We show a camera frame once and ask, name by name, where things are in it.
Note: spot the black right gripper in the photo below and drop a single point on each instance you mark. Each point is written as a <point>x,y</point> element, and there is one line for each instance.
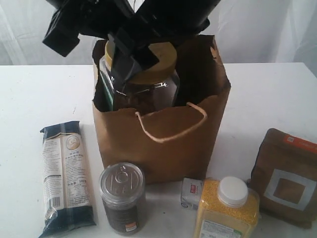
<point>155,20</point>

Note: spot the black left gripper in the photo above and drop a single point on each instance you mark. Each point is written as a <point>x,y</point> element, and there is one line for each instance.
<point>96,18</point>

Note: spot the clear jar with gold lid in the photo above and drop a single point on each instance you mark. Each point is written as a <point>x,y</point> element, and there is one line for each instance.
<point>148,91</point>

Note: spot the brown paper bag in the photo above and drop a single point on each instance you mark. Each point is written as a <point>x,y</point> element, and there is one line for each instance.
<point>175,142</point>

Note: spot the yellow millet bottle white cap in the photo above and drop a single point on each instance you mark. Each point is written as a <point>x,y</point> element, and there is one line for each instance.
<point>227,209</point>

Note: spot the clear jar with metal lid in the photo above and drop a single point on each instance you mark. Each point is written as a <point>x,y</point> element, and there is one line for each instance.
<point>122,189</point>

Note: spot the small white blue milk carton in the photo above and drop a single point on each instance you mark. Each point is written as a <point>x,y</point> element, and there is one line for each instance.
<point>191,193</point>

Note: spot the dark blue noodle packet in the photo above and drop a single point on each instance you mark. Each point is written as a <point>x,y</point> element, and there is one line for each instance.
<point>67,196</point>

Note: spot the brown kraft pouch with window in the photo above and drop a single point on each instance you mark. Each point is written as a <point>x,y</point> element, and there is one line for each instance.
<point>285,178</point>

